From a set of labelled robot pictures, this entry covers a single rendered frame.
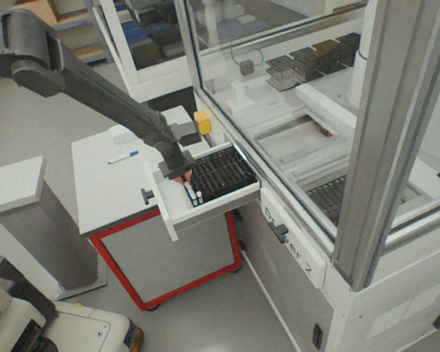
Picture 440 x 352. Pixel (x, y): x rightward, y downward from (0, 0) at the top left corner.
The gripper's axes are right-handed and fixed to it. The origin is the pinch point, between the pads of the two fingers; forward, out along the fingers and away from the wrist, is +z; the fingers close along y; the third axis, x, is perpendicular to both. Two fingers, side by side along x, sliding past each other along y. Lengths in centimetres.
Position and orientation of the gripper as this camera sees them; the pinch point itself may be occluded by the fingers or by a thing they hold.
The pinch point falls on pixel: (185, 182)
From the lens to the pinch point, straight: 101.1
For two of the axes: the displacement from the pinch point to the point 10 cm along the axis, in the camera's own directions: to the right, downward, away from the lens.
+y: 8.9, -4.4, 1.1
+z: 2.4, 6.7, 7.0
